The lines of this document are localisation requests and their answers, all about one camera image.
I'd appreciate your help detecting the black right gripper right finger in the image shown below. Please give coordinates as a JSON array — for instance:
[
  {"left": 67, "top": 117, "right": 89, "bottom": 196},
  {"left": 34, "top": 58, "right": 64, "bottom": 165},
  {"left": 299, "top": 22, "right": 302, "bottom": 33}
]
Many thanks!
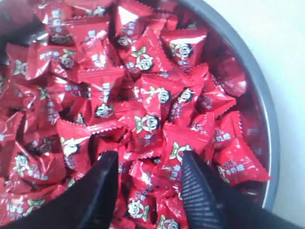
[{"left": 181, "top": 151, "right": 299, "bottom": 229}]

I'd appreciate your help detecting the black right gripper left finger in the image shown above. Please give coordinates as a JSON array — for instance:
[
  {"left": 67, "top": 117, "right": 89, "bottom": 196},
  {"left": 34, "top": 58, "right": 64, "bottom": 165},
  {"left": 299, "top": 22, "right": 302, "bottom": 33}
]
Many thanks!
[{"left": 5, "top": 151, "right": 118, "bottom": 229}]

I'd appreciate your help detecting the stainless steel bowl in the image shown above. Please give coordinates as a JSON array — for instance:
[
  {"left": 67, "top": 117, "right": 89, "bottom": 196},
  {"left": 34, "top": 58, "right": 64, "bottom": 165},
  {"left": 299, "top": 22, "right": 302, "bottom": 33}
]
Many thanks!
[{"left": 0, "top": 0, "right": 280, "bottom": 211}]

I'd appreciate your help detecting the pile of red candies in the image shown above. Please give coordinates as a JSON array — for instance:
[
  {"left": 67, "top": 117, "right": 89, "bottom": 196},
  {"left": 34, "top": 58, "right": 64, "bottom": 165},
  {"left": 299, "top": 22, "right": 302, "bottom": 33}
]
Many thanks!
[{"left": 0, "top": 0, "right": 271, "bottom": 229}]

